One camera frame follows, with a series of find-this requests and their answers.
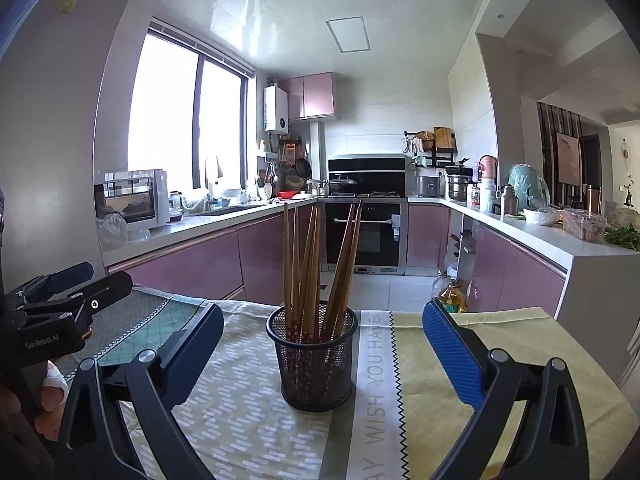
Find silver rice cooker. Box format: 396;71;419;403
416;174;446;198

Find bamboo chopstick long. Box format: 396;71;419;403
320;204;357;341

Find black wire mesh holder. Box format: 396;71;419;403
266;307;359;413

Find bamboo chopstick red patterned end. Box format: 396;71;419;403
283;205;293;339

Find white wall water heater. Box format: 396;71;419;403
264;84;288;133

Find steel stock pot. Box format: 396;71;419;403
445;165;473;202

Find white microwave oven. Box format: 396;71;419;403
93;169;170;231

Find purple kitchen cabinets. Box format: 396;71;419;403
103;205;566;314

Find yellow green cloth mat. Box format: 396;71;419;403
394;301;639;479

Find black wall rack shelf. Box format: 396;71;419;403
404;127;457;168

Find dark brown long chopstick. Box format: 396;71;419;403
306;206;321;344

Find bamboo chopstick group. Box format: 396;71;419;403
333;202;362;338

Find black built-in oven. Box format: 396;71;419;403
321;197;408;275

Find black range hood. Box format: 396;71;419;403
328;154;406;197

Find pink thermos kettle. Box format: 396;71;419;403
478;155;498;181

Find person's left hand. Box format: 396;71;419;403
0;358;70;443

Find oil bottle on floor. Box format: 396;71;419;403
432;271;466;313

